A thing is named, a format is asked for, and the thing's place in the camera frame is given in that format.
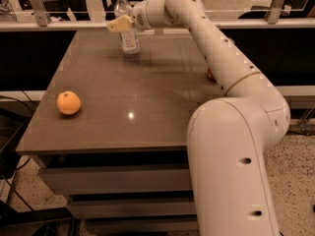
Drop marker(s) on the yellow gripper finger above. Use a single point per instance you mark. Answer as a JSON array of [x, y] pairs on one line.
[[121, 24]]

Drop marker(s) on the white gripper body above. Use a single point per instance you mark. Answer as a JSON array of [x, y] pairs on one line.
[[140, 16]]

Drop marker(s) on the clear plastic water bottle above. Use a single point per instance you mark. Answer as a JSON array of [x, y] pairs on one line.
[[129, 39]]

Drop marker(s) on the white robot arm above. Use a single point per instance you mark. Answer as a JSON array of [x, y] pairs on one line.
[[228, 136]]

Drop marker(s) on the red cola can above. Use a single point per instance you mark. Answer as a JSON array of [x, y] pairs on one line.
[[210, 75]]

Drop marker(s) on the orange fruit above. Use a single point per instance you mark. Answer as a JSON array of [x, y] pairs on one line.
[[68, 102]]

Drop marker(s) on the glass railing with metal posts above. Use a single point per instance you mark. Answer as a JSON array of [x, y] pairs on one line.
[[65, 13]]

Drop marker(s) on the grey drawer cabinet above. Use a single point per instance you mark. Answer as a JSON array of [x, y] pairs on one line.
[[135, 109]]

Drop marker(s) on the top grey drawer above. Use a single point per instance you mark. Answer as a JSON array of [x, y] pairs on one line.
[[116, 179]]

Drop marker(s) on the grey drawer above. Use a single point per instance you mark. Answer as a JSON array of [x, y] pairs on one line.
[[116, 179], [170, 224], [132, 208]]

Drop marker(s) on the middle grey drawer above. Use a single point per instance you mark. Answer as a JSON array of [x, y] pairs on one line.
[[132, 208]]

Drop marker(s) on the bottom grey drawer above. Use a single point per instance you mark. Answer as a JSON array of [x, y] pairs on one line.
[[170, 224]]

